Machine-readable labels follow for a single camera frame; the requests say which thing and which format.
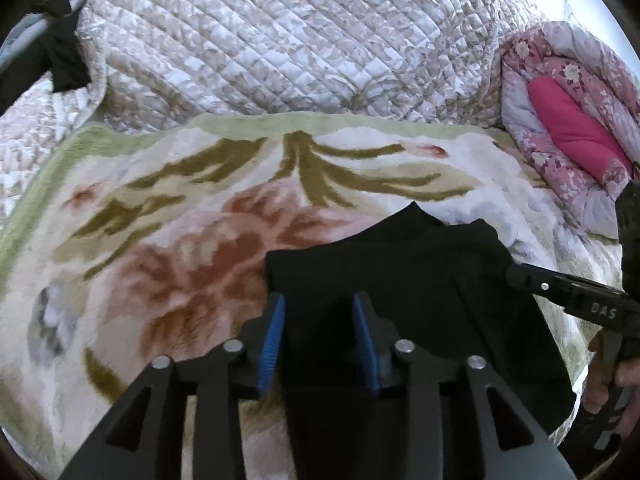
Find dark clothes pile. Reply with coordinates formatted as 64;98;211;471
1;0;91;112

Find person's right hand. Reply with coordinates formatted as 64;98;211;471
581;334;640;436

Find quilted white beige bedspread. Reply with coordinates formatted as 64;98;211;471
1;0;541;214

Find black pants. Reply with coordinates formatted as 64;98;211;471
266;205;575;479

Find pink floral rolled comforter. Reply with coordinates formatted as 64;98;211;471
501;22;639;238

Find floral fleece blanket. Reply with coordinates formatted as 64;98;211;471
1;113;622;479

